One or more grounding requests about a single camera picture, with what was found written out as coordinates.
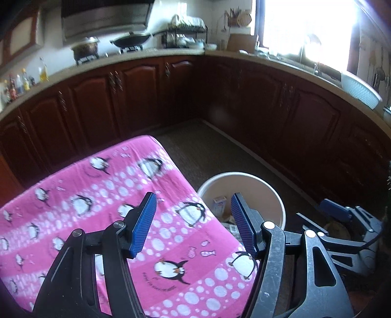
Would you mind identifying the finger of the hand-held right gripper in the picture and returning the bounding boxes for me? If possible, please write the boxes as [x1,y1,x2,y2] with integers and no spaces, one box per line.
[296,212,369,250]
[319,199,384,237]

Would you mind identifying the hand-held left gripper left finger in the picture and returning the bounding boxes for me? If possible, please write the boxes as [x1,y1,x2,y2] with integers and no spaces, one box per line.
[32,192,158,318]

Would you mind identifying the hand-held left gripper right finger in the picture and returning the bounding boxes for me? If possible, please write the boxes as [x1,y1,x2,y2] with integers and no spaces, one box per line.
[230,192,355,318]

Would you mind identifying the white printed wrapper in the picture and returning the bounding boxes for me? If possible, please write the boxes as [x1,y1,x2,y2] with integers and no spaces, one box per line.
[221,216,242,243]

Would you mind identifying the small white orange box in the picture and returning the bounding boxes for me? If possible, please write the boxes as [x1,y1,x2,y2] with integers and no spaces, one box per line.
[213,196,228,216]

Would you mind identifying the white waste bin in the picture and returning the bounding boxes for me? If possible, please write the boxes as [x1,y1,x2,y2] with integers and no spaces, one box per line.
[197,172,288,243]

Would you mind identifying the pink penguin blanket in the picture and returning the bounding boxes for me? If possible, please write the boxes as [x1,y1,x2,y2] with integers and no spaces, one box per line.
[0,135,260,318]

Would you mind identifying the white plastic basket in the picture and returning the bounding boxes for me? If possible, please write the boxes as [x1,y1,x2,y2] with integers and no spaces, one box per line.
[340,71,383,110]

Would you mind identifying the dark wooden base cabinets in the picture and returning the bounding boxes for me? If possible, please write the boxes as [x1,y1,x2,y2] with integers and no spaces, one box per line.
[0,52,391,221]

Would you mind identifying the hanging kitchen utensils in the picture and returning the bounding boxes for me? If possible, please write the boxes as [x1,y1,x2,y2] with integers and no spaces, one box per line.
[368,40,387,93]

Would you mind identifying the sink faucet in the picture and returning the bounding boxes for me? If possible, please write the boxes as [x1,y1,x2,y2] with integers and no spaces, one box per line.
[298,32,320,67]

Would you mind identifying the gas stove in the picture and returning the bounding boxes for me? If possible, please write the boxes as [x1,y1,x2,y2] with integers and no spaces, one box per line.
[75,44,145,65]

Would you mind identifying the brown cutting board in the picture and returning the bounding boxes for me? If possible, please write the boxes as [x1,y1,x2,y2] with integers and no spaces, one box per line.
[228,34,259,53]

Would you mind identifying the yellow oil bottle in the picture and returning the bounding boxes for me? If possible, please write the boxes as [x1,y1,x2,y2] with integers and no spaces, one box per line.
[39,57,50,83]

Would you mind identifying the black wok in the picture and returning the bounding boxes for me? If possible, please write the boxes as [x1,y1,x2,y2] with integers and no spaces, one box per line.
[110,30,167,49]

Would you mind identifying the window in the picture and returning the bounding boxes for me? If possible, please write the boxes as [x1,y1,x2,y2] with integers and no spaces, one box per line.
[257,0,361,71]

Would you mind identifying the row of condiment bottles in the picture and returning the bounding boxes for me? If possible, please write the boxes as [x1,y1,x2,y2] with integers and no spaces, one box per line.
[0,66,40,105]

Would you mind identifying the black dish rack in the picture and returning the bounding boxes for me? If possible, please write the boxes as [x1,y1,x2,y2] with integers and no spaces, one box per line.
[161,15,208,49]

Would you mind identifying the round wicker mat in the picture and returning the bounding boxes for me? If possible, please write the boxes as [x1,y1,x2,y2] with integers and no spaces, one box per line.
[238,11,253,29]

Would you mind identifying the chopstick holder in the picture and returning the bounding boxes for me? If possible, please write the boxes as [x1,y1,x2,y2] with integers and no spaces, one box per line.
[224,8,242,28]

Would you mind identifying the steel range hood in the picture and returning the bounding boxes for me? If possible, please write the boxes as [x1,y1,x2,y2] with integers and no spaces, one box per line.
[61,0,155,40]

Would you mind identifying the wooden wall cabinets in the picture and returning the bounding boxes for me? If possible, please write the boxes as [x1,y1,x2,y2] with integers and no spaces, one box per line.
[0,0,45,67]

